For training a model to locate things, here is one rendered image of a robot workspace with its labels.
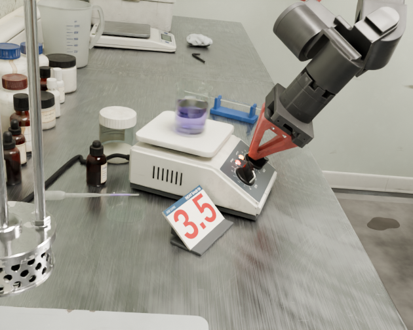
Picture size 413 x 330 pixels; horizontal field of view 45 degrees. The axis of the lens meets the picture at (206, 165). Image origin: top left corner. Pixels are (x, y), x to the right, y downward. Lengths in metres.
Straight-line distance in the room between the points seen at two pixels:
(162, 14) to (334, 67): 1.17
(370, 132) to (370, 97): 0.18
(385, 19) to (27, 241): 0.52
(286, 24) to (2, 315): 0.49
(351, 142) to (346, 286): 1.85
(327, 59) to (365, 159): 1.87
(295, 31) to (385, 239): 0.92
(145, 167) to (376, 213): 1.04
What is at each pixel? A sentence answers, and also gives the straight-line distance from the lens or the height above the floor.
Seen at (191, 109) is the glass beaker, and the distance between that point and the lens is 0.69.
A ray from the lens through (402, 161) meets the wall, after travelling 2.59.
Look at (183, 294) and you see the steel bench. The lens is 0.56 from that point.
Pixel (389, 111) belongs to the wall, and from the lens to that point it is 2.45.
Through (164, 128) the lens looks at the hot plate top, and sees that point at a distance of 0.74.
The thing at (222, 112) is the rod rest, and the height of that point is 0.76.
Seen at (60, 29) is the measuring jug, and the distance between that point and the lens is 1.27.
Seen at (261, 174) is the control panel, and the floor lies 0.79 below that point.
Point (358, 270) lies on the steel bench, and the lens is 0.66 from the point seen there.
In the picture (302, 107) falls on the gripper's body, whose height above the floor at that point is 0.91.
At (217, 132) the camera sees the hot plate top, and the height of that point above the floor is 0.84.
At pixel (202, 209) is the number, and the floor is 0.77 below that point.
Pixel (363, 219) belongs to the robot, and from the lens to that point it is 1.57.
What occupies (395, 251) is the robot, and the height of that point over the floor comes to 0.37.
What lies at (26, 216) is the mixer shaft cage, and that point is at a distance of 0.37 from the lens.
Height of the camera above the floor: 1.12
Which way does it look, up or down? 26 degrees down
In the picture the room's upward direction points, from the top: 7 degrees clockwise
